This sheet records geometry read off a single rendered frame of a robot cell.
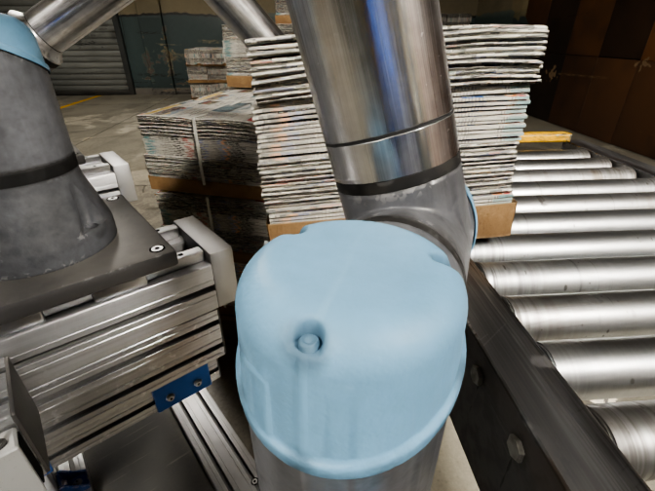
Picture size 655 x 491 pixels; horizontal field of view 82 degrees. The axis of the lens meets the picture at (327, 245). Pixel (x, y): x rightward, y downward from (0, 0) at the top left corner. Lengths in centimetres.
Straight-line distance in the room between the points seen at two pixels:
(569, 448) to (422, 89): 24
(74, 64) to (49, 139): 855
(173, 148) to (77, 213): 76
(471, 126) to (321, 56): 27
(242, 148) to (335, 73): 90
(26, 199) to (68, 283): 9
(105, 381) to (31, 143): 29
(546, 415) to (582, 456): 3
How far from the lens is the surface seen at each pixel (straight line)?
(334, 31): 20
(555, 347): 38
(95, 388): 58
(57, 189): 47
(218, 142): 112
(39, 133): 46
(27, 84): 45
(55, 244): 46
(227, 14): 87
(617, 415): 35
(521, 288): 47
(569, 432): 32
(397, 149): 20
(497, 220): 49
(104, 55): 876
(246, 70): 169
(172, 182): 125
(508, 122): 47
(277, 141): 41
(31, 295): 44
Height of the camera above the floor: 103
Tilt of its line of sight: 29 degrees down
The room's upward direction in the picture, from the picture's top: straight up
